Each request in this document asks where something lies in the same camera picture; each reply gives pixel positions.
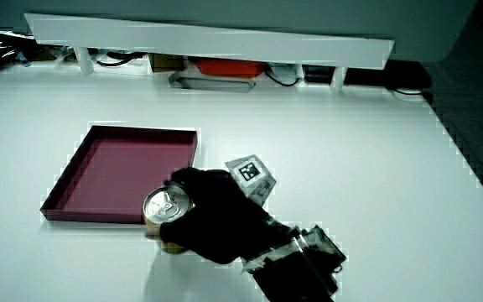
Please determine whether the white shelf riser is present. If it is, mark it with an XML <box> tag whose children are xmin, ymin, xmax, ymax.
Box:
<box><xmin>23</xmin><ymin>12</ymin><xmax>396</xmax><ymax>94</ymax></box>

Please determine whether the brown cardboard box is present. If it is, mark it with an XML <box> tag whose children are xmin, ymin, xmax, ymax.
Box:
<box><xmin>148</xmin><ymin>53</ymin><xmax>186</xmax><ymax>74</ymax></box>

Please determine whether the silver red bull can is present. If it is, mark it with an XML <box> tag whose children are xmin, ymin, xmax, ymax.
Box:
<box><xmin>142</xmin><ymin>184</ymin><xmax>195</xmax><ymax>255</ymax></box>

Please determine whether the black cable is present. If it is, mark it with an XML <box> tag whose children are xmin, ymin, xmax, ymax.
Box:
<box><xmin>94</xmin><ymin>51</ymin><xmax>147</xmax><ymax>68</ymax></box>
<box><xmin>264</xmin><ymin>69</ymin><xmax>302</xmax><ymax>88</ymax></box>
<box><xmin>387</xmin><ymin>86</ymin><xmax>435</xmax><ymax>104</ymax></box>

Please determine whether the person's right forearm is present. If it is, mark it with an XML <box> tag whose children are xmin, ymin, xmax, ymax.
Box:
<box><xmin>241</xmin><ymin>224</ymin><xmax>348</xmax><ymax>302</ymax></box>

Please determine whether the orange box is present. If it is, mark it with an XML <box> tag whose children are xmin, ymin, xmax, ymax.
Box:
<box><xmin>191</xmin><ymin>57</ymin><xmax>267</xmax><ymax>80</ymax></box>

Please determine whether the maroon shallow tray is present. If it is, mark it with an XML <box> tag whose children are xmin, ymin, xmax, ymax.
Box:
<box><xmin>39</xmin><ymin>124</ymin><xmax>199</xmax><ymax>225</ymax></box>

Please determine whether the person's right hand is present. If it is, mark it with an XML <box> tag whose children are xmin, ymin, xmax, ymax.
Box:
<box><xmin>143</xmin><ymin>154</ymin><xmax>295</xmax><ymax>265</ymax></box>

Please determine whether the grey flat device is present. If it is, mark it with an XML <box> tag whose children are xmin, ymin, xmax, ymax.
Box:
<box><xmin>168</xmin><ymin>70</ymin><xmax>257</xmax><ymax>94</ymax></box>

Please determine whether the white desk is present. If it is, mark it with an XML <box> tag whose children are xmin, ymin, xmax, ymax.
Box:
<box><xmin>0</xmin><ymin>58</ymin><xmax>483</xmax><ymax>302</ymax></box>

